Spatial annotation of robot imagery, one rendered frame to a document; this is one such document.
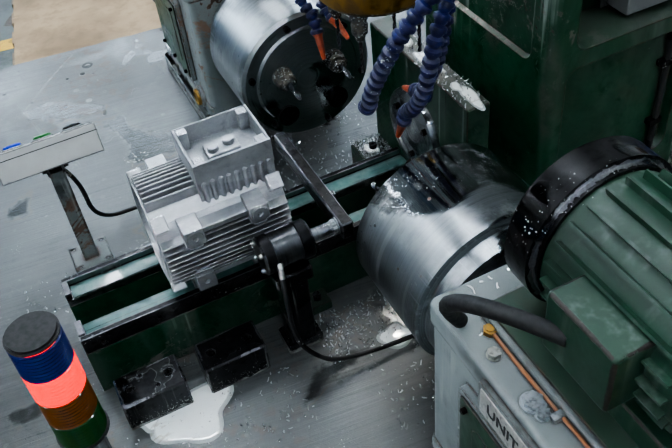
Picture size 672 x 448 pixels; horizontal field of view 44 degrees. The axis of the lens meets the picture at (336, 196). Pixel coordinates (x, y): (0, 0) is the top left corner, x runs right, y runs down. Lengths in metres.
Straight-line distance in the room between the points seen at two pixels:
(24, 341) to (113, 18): 2.87
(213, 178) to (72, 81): 0.95
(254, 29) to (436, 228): 0.58
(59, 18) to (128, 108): 1.90
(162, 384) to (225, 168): 0.34
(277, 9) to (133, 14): 2.27
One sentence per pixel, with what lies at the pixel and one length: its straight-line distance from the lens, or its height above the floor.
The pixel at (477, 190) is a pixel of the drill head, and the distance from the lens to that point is 1.06.
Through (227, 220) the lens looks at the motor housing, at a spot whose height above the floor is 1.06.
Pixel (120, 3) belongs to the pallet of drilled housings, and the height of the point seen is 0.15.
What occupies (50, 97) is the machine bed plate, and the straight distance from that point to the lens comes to 2.07.
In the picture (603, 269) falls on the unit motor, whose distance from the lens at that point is 0.76.
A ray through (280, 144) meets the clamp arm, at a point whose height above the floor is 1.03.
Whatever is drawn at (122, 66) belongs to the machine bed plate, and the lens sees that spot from 2.10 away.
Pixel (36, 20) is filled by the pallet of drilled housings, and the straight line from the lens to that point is 3.86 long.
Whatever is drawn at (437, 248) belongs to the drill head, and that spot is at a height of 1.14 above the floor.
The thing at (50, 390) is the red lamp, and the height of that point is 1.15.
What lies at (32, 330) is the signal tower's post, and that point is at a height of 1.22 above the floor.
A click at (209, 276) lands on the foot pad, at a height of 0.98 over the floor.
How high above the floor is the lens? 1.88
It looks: 42 degrees down
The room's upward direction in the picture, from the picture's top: 7 degrees counter-clockwise
